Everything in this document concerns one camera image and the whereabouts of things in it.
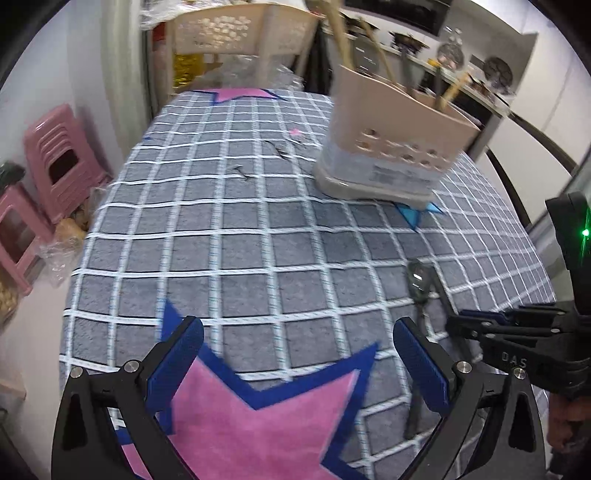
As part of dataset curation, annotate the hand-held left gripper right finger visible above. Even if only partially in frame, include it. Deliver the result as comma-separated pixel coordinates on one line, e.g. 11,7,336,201
392,315,546,480

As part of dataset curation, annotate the person's right hand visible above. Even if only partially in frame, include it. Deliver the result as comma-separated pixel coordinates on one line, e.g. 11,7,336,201
547,392,591,455

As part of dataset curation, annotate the clear plastic bag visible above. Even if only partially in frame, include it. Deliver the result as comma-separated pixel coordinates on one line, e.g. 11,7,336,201
203,58,304,92

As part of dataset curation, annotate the beige plastic utensil holder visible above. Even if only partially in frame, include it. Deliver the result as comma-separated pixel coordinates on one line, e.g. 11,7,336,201
314,64,481,210

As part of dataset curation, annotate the grey checkered star tablecloth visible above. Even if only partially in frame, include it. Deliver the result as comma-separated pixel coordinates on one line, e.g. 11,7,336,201
58,88,557,480

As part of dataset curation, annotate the yellow snack bag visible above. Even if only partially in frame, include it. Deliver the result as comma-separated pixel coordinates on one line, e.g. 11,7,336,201
0,272,22,325

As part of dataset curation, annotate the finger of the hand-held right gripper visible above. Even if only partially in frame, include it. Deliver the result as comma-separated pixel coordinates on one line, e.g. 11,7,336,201
445,316,579,371
458,302,574,325

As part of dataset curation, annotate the tall pink plastic stool stack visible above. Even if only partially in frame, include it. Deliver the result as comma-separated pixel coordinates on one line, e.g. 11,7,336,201
23,104,114,220

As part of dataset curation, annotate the gold foil bag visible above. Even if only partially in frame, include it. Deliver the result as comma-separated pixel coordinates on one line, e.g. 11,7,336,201
173,53,207,94

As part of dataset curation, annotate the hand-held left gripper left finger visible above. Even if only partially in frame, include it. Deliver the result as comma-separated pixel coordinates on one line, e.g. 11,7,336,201
52,315,205,480

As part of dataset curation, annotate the black wok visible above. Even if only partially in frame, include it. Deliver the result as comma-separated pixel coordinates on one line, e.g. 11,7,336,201
390,30,428,52

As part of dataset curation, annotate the dark bag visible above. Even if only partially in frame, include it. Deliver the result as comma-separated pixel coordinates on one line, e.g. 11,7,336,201
0,161,27,191

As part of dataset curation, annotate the round glass lid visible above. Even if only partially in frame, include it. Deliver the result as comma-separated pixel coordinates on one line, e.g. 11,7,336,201
438,41,465,66

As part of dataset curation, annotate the beige plastic chair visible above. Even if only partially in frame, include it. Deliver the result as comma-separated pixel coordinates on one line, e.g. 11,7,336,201
164,2,322,93

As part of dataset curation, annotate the round dark lid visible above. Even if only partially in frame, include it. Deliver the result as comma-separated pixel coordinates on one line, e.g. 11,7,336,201
485,55,515,86

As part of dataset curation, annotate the clear bag with food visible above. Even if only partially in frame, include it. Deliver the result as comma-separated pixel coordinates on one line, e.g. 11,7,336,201
39,185,101,288

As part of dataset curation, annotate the low pink plastic stool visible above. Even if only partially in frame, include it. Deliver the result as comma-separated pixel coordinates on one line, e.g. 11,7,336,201
0,182,54,296

